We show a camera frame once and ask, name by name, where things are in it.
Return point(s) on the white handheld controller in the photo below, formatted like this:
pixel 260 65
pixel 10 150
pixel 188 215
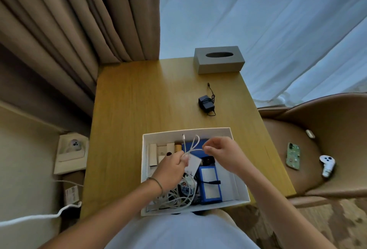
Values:
pixel 327 165

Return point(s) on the small black device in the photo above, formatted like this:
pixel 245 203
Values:
pixel 208 161

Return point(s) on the person's right fingers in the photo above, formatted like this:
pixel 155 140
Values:
pixel 210 148

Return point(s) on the tan cylinder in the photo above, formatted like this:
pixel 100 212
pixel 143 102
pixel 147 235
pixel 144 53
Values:
pixel 178 148

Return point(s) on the beige heavy curtain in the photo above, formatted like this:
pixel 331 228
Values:
pixel 71 28

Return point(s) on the white cardboard box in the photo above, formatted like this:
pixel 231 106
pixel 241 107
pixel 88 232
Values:
pixel 229 188

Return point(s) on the grey tissue box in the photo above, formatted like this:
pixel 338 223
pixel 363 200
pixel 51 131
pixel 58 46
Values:
pixel 219 62

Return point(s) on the person's right forearm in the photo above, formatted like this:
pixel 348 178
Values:
pixel 281 211

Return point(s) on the person's left forearm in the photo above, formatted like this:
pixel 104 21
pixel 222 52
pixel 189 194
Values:
pixel 109 217

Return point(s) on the beige wall socket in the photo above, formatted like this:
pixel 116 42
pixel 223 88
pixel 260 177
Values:
pixel 72 153

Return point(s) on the person's white shirt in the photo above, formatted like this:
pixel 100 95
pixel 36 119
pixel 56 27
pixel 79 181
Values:
pixel 177 234

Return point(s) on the tall beige block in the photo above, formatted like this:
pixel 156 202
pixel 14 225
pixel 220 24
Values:
pixel 152 154

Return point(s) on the blue and white patterned item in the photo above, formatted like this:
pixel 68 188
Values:
pixel 186 191

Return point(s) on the white labelled plug adapter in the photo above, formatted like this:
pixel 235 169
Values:
pixel 71 195

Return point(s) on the phone with green case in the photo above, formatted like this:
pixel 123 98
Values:
pixel 293 156

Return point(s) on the person's left hand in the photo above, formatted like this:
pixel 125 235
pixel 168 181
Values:
pixel 170 171

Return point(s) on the blue and white rectangular box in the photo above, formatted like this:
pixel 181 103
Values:
pixel 209 184

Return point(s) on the person's left fingers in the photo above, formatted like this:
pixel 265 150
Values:
pixel 183 159

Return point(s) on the dark blue flat box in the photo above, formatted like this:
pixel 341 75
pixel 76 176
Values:
pixel 200 144

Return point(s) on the white card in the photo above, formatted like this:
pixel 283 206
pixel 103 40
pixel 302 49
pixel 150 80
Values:
pixel 192 164

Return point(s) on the small white earbud case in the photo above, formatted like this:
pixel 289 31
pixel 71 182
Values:
pixel 310 134

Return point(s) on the white sheer curtain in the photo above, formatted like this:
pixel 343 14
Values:
pixel 272 22

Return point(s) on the tan leather chair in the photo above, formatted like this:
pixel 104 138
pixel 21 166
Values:
pixel 329 120

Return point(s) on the person's right hand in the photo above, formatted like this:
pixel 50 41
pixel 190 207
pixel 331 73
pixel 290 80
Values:
pixel 229 157

